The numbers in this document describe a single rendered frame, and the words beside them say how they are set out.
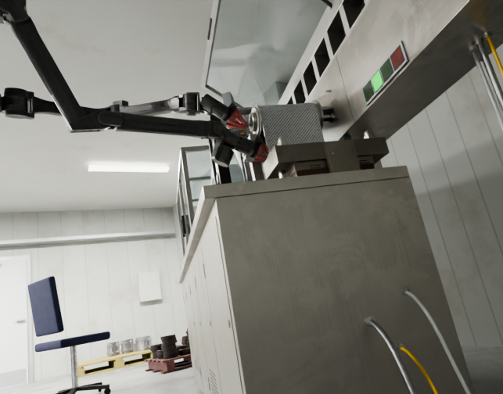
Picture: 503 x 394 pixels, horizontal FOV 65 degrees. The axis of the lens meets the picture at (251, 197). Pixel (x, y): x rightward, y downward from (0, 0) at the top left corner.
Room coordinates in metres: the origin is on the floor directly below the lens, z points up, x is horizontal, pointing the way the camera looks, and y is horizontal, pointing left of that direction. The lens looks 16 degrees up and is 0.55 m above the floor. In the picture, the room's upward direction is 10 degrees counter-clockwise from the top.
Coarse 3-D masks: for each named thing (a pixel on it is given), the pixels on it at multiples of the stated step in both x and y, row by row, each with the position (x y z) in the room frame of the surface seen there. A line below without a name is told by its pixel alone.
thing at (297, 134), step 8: (264, 128) 1.37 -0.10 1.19; (272, 128) 1.37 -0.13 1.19; (280, 128) 1.38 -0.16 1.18; (288, 128) 1.39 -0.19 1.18; (296, 128) 1.40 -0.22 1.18; (304, 128) 1.41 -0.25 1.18; (312, 128) 1.42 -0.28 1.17; (320, 128) 1.42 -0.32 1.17; (264, 136) 1.37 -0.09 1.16; (272, 136) 1.37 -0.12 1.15; (280, 136) 1.38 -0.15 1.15; (288, 136) 1.39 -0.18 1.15; (296, 136) 1.40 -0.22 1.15; (304, 136) 1.40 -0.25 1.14; (312, 136) 1.41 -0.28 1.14; (320, 136) 1.42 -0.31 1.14; (272, 144) 1.37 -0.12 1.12; (288, 144) 1.39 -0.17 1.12
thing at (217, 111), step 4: (216, 104) 1.38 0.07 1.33; (220, 104) 1.38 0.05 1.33; (224, 104) 1.40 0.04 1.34; (232, 104) 1.37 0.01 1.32; (212, 108) 1.38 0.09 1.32; (216, 108) 1.38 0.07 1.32; (220, 108) 1.38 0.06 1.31; (224, 108) 1.38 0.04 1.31; (228, 108) 1.37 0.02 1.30; (212, 112) 1.41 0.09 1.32; (216, 112) 1.39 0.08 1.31; (220, 112) 1.39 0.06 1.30; (224, 112) 1.39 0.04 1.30; (228, 112) 1.37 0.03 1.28; (220, 116) 1.40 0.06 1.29; (224, 116) 1.38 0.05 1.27
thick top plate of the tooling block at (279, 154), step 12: (300, 144) 1.19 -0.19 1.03; (312, 144) 1.20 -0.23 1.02; (360, 144) 1.24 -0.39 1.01; (372, 144) 1.25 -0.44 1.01; (384, 144) 1.26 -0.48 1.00; (276, 156) 1.17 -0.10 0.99; (288, 156) 1.17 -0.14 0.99; (300, 156) 1.18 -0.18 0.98; (312, 156) 1.19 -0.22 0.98; (324, 156) 1.20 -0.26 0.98; (372, 156) 1.28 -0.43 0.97; (264, 168) 1.31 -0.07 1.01; (276, 168) 1.22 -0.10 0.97; (288, 168) 1.24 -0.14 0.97
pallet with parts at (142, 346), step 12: (144, 336) 7.08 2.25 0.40; (108, 348) 7.11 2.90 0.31; (132, 348) 7.25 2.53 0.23; (144, 348) 7.07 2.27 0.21; (96, 360) 6.64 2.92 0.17; (108, 360) 6.47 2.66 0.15; (120, 360) 6.56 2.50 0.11; (132, 360) 7.37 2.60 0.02; (84, 372) 6.66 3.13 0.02; (96, 372) 6.39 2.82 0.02
